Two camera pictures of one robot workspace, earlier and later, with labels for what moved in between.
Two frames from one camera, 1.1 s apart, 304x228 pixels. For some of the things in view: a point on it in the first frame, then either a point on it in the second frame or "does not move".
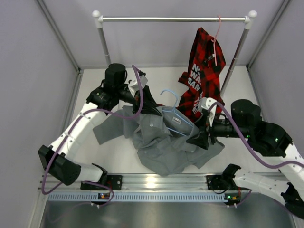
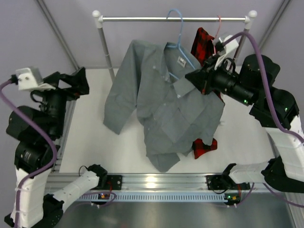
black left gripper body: (137, 101) to (56, 98)
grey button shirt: (161, 142) to (151, 84)
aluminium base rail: (221, 183) does not move
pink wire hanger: (213, 42) does not move
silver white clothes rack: (249, 16) does not move
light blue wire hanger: (168, 90) to (177, 46)
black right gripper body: (219, 129) to (221, 80)
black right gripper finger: (201, 139) to (200, 79)
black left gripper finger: (151, 108) to (78, 80)
